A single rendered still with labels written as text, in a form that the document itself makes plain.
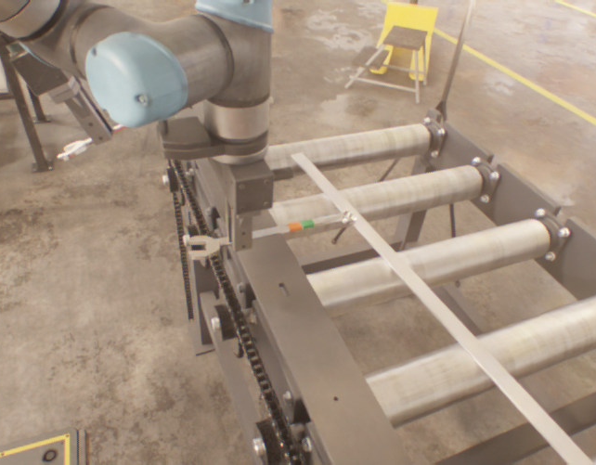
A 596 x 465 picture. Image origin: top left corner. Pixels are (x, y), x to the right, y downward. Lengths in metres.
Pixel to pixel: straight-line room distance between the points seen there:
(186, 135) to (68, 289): 1.98
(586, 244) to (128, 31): 1.31
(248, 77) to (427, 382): 0.71
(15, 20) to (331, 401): 0.53
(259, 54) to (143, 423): 1.65
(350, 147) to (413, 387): 0.92
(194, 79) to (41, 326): 2.00
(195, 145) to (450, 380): 0.71
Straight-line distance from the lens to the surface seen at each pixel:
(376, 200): 1.42
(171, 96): 0.43
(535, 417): 1.04
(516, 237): 1.42
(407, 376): 1.00
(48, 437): 1.66
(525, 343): 1.15
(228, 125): 0.53
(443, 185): 1.55
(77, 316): 2.34
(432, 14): 5.70
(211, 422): 1.94
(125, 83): 0.42
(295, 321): 0.71
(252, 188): 0.54
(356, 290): 1.14
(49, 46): 0.52
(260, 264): 0.78
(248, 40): 0.49
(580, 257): 1.54
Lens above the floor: 1.72
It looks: 41 degrees down
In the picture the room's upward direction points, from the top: 5 degrees clockwise
